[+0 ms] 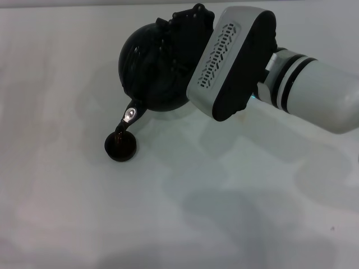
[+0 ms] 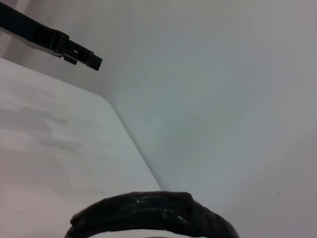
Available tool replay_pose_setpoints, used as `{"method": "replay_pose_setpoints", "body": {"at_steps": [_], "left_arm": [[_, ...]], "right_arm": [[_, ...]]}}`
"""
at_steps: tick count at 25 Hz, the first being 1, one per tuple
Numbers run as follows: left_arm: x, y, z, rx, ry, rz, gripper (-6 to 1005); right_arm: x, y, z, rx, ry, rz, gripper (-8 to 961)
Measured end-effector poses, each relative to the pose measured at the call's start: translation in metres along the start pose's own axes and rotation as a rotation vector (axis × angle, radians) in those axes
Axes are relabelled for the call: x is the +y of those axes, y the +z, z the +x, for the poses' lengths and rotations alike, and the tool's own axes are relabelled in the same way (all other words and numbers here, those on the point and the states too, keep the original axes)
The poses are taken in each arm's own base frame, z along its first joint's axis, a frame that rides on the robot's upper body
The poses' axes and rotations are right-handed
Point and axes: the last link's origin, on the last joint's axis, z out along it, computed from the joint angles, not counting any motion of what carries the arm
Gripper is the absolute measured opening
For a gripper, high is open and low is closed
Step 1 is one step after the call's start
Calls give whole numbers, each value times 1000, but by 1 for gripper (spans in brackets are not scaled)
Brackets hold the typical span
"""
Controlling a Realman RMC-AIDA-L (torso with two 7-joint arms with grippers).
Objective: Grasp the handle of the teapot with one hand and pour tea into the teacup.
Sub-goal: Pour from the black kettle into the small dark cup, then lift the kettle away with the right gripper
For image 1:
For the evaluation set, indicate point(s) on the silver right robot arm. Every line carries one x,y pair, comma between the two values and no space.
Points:
314,89

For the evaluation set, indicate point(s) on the black round teapot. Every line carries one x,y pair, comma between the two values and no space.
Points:
151,84

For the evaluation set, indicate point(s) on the brown tea liquid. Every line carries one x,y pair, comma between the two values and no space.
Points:
121,140

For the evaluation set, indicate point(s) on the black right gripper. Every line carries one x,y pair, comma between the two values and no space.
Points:
193,25

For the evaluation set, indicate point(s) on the white vented camera housing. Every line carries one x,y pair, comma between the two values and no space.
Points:
224,64

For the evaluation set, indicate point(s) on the dark brown teacup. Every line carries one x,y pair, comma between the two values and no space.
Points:
121,152

